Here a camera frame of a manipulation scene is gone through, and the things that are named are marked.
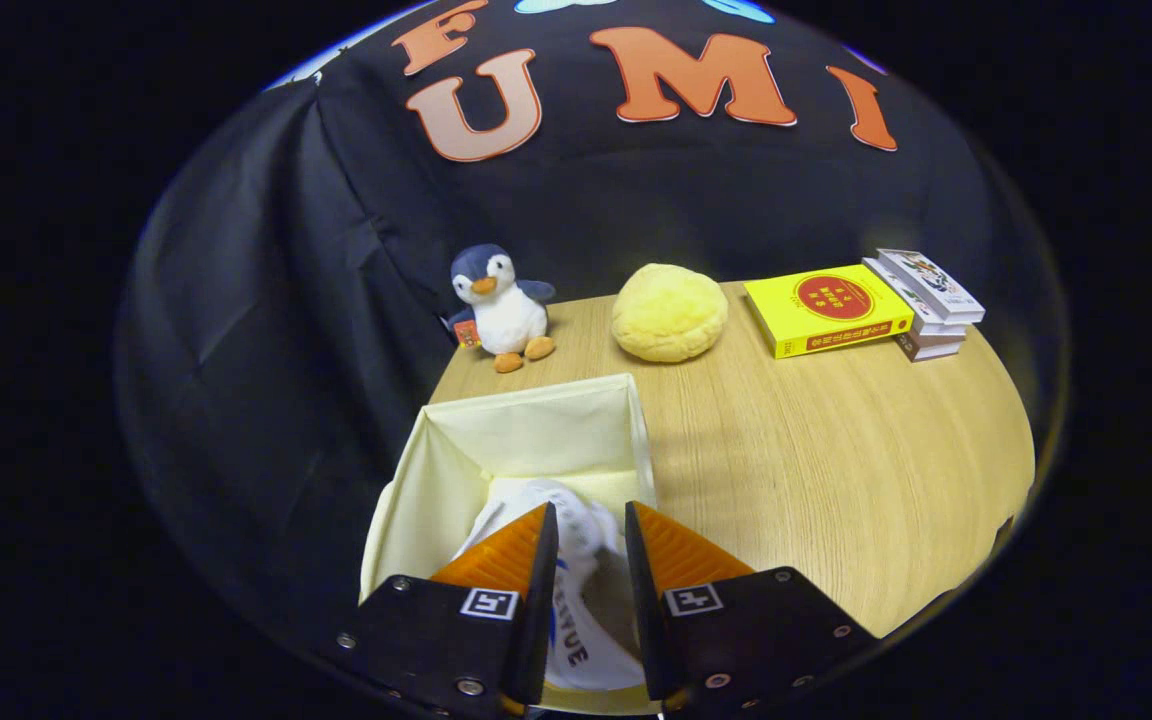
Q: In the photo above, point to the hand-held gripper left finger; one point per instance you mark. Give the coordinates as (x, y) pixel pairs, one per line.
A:
(539, 620)

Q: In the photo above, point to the white canvas shoe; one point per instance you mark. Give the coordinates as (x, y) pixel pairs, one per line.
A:
(586, 540)

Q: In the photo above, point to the round yellow plush cushion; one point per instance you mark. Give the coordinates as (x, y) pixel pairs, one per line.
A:
(669, 315)

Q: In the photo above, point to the white book with pictured cover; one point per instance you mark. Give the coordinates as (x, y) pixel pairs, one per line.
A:
(931, 283)

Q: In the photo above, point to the cream fabric storage box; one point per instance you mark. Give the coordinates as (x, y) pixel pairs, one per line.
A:
(536, 430)

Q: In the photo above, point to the yellow book with red circle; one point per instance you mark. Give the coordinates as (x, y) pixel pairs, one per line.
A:
(826, 308)

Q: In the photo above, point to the penguin plush toy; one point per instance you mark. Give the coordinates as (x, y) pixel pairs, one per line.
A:
(506, 315)

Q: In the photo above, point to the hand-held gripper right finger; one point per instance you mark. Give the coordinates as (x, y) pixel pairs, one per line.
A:
(639, 610)

